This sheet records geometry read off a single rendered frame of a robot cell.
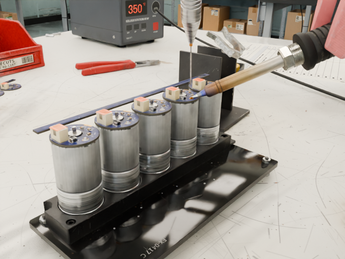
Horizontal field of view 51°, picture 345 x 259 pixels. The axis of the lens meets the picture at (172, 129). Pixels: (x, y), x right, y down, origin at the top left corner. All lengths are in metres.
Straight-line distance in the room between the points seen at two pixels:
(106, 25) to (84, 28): 0.07
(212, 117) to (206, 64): 0.09
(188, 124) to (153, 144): 0.03
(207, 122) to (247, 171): 0.04
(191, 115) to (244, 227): 0.08
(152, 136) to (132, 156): 0.02
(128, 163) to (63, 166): 0.04
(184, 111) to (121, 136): 0.05
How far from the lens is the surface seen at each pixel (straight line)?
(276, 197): 0.26
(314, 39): 0.24
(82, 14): 0.73
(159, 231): 0.20
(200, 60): 0.34
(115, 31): 0.66
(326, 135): 0.36
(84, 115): 0.21
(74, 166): 0.18
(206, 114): 0.26
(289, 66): 0.24
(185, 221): 0.21
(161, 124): 0.22
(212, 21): 4.64
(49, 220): 0.21
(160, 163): 0.23
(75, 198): 0.19
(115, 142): 0.20
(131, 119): 0.20
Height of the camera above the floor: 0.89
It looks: 25 degrees down
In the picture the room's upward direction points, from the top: 2 degrees clockwise
